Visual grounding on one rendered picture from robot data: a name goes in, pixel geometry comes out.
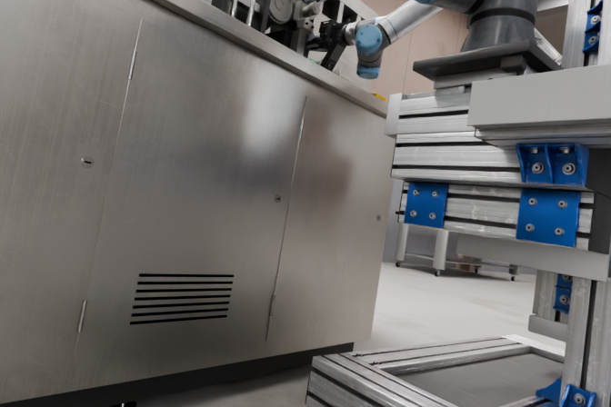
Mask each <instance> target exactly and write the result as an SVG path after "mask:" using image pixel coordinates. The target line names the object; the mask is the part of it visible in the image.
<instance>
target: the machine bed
mask: <svg viewBox="0 0 611 407"><path fill-rule="evenodd" d="M151 1H153V2H155V3H157V4H159V5H161V6H163V7H165V8H167V9H169V10H171V11H173V12H175V13H177V14H179V15H181V16H183V17H185V18H186V19H188V20H190V21H192V22H194V23H196V24H198V25H201V26H202V27H204V28H206V29H208V30H210V31H212V32H214V33H216V34H218V35H221V36H223V37H224V38H226V39H228V40H230V41H232V42H234V43H236V44H238V45H241V46H243V47H244V48H246V49H248V50H250V51H252V52H254V53H256V54H258V55H261V56H263V57H264V58H266V59H268V60H270V61H272V62H274V63H276V64H278V65H281V66H283V67H284V68H286V69H288V70H290V71H292V72H294V73H296V74H299V75H301V76H303V77H304V78H306V79H307V80H309V81H311V82H313V83H315V84H318V85H320V86H322V87H324V88H325V89H327V90H329V91H331V92H333V93H335V94H338V95H340V96H342V97H344V98H345V99H347V100H349V101H351V102H353V103H355V104H358V105H360V106H362V107H364V108H365V109H367V110H369V111H371V112H373V113H375V114H378V115H380V116H382V117H384V118H385V119H386V117H387V110H388V103H387V102H385V101H383V100H381V99H380V98H378V97H376V96H374V95H372V94H370V93H368V92H367V91H365V90H364V89H362V88H360V87H358V86H356V85H355V84H352V83H350V82H348V81H347V80H346V79H344V78H342V77H340V76H339V75H337V74H334V73H332V72H331V71H329V70H327V69H325V68H324V67H323V66H321V65H318V64H317V63H315V62H313V61H311V60H309V59H308V58H306V57H304V56H302V55H300V54H299V53H297V52H295V51H293V50H292V49H290V48H288V47H286V46H284V45H282V44H280V43H278V42H277V41H276V40H274V39H272V38H270V37H268V36H267V35H264V34H262V33H260V32H259V31H257V30H255V29H254V28H252V27H251V26H249V25H246V24H244V23H243V22H241V21H239V20H237V19H235V18H234V17H232V16H231V15H228V14H227V13H225V12H223V11H221V10H219V9H218V8H216V7H214V6H212V5H210V4H209V3H207V2H205V1H203V0H151Z"/></svg>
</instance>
